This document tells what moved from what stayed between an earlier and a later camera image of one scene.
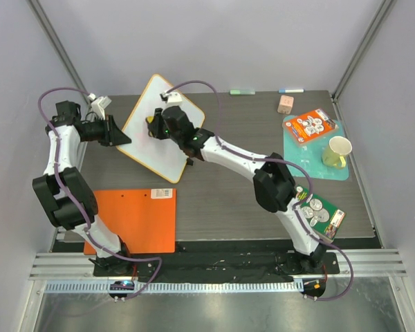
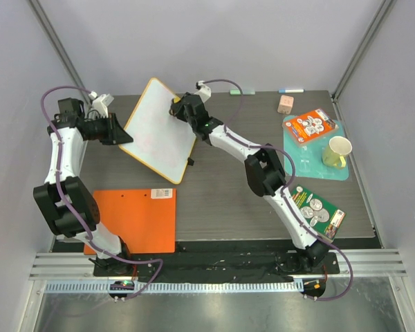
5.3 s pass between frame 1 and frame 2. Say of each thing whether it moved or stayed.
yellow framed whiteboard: stayed
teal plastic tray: stayed
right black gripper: moved
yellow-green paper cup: stayed
